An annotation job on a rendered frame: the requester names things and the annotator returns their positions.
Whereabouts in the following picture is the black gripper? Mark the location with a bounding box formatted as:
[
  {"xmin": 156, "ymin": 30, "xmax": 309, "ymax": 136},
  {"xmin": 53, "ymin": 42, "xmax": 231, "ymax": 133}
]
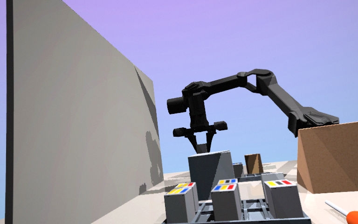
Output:
[{"xmin": 173, "ymin": 108, "xmax": 228, "ymax": 153}]

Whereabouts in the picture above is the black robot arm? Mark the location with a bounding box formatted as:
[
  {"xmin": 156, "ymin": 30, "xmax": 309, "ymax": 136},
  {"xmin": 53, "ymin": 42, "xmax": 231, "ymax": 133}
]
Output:
[{"xmin": 167, "ymin": 69, "xmax": 339, "ymax": 138}]

